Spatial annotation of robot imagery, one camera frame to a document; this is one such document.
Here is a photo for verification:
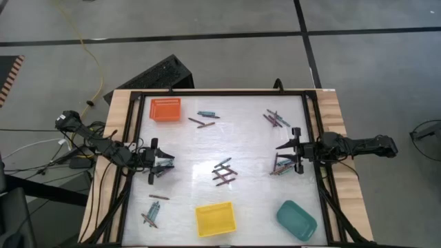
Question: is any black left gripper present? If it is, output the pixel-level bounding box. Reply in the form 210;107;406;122
139;138;175;185

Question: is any black metal table frame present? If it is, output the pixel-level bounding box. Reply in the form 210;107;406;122
82;88;373;248

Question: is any wooden table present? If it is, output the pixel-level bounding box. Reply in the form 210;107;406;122
78;87;375;245

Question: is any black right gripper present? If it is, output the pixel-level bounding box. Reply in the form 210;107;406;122
275;127;316;175

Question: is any black metal floor bar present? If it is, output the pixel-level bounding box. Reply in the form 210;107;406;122
3;174;90;207

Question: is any orange plastic basket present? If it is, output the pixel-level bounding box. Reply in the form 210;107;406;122
149;97;183;123

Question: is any black floor cable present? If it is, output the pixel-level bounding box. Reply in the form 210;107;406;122
0;127;59;134

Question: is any yellow plastic basket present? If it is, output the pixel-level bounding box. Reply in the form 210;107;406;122
194;201;238;238

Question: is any teal plastic tray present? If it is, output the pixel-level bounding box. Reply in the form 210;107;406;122
276;199;318;242

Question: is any black orange striped mat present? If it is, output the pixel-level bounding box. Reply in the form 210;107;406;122
0;54;25;108

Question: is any white cable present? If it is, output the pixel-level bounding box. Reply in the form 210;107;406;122
1;137;72;161

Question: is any black power brick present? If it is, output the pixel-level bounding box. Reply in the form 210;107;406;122
68;156;95;169

